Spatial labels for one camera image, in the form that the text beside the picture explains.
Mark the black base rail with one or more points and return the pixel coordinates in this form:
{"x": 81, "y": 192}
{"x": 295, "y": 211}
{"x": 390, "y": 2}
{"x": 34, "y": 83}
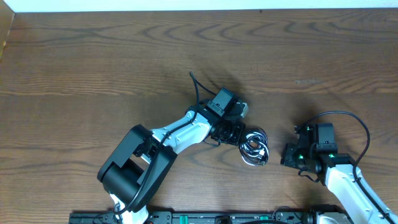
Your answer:
{"x": 214, "y": 218}

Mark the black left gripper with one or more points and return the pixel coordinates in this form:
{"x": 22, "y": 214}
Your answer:
{"x": 232, "y": 134}

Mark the cardboard panel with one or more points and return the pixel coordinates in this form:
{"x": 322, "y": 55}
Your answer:
{"x": 6, "y": 20}

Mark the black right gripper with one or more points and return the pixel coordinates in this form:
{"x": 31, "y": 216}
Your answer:
{"x": 289, "y": 157}

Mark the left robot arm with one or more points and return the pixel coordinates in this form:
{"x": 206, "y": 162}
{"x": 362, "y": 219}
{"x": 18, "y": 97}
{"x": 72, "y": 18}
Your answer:
{"x": 136, "y": 168}

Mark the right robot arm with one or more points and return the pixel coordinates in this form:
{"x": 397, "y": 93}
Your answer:
{"x": 316, "y": 152}

